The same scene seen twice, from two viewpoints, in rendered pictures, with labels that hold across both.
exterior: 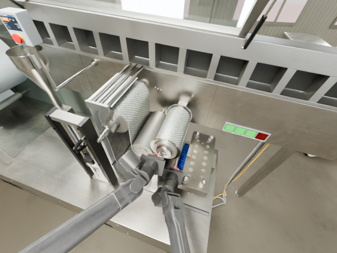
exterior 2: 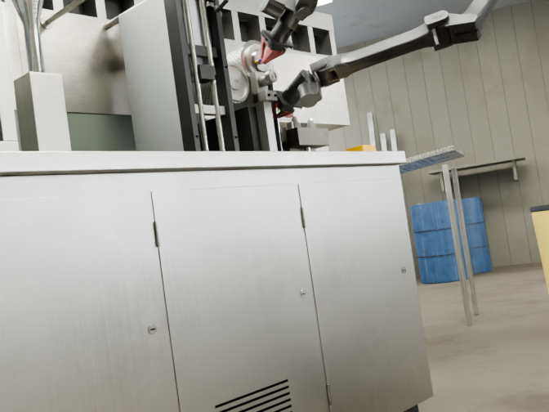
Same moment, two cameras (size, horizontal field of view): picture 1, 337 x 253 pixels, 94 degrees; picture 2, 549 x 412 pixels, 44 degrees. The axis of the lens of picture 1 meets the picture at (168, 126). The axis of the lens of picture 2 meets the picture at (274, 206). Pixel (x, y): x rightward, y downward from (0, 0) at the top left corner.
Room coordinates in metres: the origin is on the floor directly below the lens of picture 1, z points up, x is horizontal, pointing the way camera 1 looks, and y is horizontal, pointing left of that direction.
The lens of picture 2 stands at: (-0.62, 1.91, 0.67)
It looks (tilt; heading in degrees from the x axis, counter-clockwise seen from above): 3 degrees up; 299
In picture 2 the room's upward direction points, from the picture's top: 8 degrees counter-clockwise
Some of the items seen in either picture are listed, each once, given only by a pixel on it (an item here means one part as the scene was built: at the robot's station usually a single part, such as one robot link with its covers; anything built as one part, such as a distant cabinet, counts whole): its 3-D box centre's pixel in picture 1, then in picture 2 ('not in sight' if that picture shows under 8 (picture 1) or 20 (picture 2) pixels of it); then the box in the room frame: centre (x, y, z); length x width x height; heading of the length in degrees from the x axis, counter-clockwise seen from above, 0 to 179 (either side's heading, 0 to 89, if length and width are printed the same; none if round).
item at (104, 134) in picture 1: (102, 136); not in sight; (0.39, 0.27, 1.34); 0.06 x 0.03 x 0.03; 165
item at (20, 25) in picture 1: (19, 28); not in sight; (0.57, 0.53, 1.66); 0.07 x 0.07 x 0.10; 81
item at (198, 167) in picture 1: (198, 159); (271, 147); (0.51, -0.21, 1.00); 0.40 x 0.16 x 0.06; 165
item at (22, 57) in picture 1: (28, 56); not in sight; (0.69, 0.68, 1.50); 0.14 x 0.14 x 0.06
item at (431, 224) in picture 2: not in sight; (452, 238); (1.29, -5.51, 0.42); 1.19 x 0.70 x 0.84; 97
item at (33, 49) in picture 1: (44, 69); not in sight; (0.58, 0.53, 1.51); 0.02 x 0.02 x 0.20
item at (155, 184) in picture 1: (154, 174); (268, 118); (0.37, 0.05, 1.05); 0.06 x 0.05 x 0.31; 165
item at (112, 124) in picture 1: (110, 126); not in sight; (0.44, 0.26, 1.34); 0.06 x 0.06 x 0.06; 75
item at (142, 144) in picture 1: (151, 133); (209, 91); (0.55, 0.09, 1.18); 0.26 x 0.12 x 0.12; 165
